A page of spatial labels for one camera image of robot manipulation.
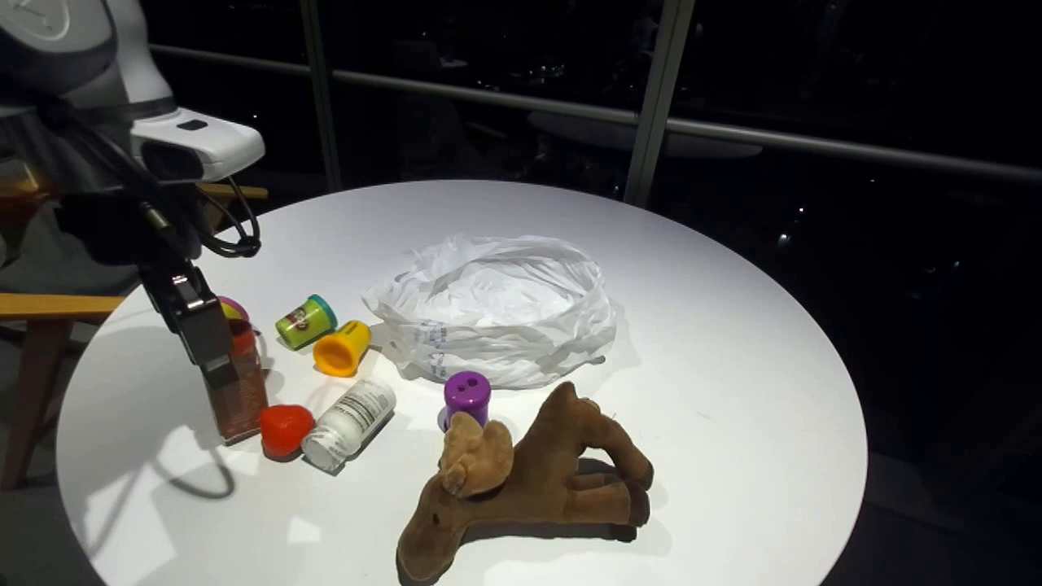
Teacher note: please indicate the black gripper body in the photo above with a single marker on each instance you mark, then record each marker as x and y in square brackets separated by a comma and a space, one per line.
[130, 232]

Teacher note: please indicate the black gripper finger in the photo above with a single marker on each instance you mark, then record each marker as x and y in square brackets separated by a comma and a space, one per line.
[206, 331]

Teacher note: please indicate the spice jar with red lid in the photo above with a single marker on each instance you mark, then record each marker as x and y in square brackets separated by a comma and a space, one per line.
[243, 394]

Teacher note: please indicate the dough tub with green lid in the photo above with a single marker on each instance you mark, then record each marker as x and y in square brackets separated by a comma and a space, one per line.
[306, 322]

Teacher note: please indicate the red dough tub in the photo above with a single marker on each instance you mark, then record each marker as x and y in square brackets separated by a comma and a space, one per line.
[284, 429]

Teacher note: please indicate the yellow dough tub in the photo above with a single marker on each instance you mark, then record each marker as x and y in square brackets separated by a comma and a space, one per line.
[344, 345]

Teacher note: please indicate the white pill bottle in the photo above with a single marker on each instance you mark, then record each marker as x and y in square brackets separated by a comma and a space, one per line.
[350, 423]

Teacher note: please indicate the purple dough tub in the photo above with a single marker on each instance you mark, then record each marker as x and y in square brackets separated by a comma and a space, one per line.
[466, 393]

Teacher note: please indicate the brown plush toy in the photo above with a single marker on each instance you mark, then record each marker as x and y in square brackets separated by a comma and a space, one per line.
[543, 476]

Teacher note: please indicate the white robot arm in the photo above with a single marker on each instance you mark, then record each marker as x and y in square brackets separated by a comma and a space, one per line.
[130, 109]

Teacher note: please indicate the white plastic bag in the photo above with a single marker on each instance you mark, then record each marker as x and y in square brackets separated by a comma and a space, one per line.
[500, 311]

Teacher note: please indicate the wooden chair with grey cushion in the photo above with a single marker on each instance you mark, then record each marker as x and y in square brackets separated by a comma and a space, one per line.
[44, 313]

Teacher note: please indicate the grey window frame post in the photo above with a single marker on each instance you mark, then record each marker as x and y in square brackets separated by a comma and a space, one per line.
[654, 100]

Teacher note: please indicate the grey window rail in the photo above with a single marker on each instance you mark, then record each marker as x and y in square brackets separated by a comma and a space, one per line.
[814, 135]

